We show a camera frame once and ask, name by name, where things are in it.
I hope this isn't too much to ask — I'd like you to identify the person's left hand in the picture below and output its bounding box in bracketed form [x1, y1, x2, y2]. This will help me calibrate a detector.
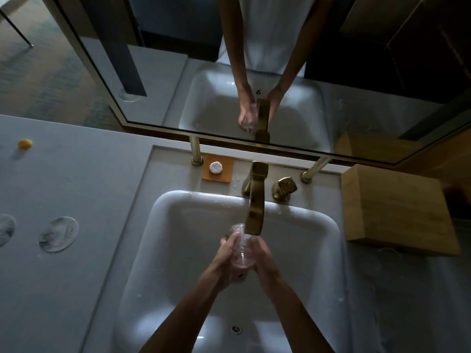
[200, 231, 246, 293]

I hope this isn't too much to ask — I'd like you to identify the person's right hand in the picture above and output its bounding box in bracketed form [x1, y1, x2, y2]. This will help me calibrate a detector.
[244, 235, 285, 299]

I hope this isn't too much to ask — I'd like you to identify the clear drinking glass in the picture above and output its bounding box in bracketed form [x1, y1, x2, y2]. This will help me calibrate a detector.
[230, 223, 258, 271]
[375, 248, 405, 276]

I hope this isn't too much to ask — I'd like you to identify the gold faucet handle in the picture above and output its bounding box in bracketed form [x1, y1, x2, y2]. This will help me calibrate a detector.
[271, 176, 298, 202]

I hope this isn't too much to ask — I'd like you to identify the person's left forearm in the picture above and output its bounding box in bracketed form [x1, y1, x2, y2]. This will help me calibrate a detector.
[139, 275, 221, 353]

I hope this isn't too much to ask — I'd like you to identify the person's right forearm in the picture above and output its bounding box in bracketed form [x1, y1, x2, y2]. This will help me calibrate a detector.
[264, 282, 336, 353]

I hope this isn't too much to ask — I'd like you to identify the white ceramic sink basin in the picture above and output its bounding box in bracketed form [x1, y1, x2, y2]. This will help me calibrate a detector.
[112, 190, 348, 353]

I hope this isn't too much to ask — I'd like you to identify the gold faucet spout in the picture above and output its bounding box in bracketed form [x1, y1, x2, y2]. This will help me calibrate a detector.
[241, 160, 269, 236]

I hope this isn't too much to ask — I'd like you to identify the orange soap dish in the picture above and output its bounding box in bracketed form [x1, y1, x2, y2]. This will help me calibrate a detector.
[201, 153, 235, 183]

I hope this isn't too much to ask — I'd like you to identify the wooden box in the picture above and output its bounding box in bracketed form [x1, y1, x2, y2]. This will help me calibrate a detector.
[341, 164, 463, 257]

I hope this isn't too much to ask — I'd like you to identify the round paper coaster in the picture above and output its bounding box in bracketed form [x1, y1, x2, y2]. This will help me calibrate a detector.
[0, 214, 17, 249]
[38, 216, 79, 253]

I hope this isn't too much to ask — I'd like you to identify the gold framed mirror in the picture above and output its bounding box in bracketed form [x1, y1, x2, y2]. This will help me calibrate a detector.
[38, 0, 471, 167]

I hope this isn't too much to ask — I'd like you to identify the gold mirror support post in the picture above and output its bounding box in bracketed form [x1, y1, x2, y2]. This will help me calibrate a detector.
[188, 135, 204, 167]
[300, 156, 334, 184]

